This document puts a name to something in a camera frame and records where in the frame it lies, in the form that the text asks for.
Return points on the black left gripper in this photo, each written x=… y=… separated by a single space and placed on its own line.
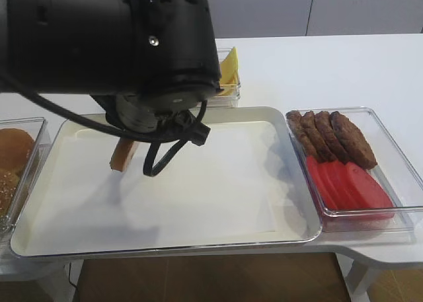
x=163 y=112

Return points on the bun half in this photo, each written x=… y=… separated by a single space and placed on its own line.
x=16 y=149
x=123 y=154

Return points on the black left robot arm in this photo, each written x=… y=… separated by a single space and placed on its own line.
x=147 y=63

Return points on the yellow cheese slice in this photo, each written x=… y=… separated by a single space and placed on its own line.
x=229 y=72

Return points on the clear cheese container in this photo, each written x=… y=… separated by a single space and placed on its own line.
x=222 y=53

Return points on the white serving tray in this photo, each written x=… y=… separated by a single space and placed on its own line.
x=244 y=188

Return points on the brown meat patty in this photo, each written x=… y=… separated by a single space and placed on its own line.
x=322 y=122
x=353 y=141
x=293 y=118
x=308 y=124

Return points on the clear plastic bun container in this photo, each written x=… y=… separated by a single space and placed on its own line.
x=37 y=129

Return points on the red tomato slice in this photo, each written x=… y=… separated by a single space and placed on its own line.
x=334 y=195
x=369 y=193
x=313 y=168
x=346 y=193

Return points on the sesame bun top right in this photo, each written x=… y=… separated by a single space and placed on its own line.
x=8 y=186

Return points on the clear patty tomato container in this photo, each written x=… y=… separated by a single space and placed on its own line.
x=393 y=172

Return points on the white table leg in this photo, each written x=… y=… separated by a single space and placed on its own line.
x=359 y=279

